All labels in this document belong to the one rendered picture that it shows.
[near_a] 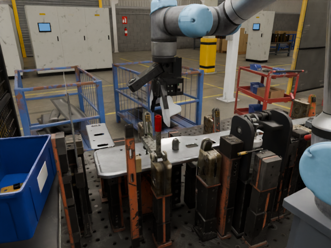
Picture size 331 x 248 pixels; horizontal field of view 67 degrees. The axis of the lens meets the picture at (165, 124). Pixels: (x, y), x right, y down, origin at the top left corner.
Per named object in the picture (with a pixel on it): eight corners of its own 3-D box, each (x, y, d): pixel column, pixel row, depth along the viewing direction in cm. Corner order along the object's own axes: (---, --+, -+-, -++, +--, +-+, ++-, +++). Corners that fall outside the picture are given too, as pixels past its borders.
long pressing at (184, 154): (326, 112, 152) (327, 110, 151) (365, 125, 132) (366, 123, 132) (91, 151, 105) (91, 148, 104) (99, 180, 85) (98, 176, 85)
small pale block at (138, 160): (142, 234, 100) (138, 154, 87) (145, 240, 97) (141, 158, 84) (133, 236, 99) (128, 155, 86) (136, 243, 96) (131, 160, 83)
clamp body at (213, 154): (207, 220, 108) (213, 142, 94) (222, 240, 98) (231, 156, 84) (187, 226, 105) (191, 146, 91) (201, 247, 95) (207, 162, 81)
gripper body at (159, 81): (183, 97, 78) (184, 57, 73) (157, 100, 75) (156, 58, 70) (174, 91, 84) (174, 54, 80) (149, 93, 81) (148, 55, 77)
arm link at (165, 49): (155, 42, 69) (147, 41, 76) (156, 59, 70) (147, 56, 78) (181, 42, 71) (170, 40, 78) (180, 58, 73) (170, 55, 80)
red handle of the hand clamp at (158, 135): (163, 155, 88) (162, 112, 83) (165, 158, 87) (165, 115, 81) (151, 157, 87) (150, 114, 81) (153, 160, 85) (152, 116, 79)
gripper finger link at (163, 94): (170, 107, 72) (164, 79, 74) (165, 107, 72) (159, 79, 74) (165, 112, 77) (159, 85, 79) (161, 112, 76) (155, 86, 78)
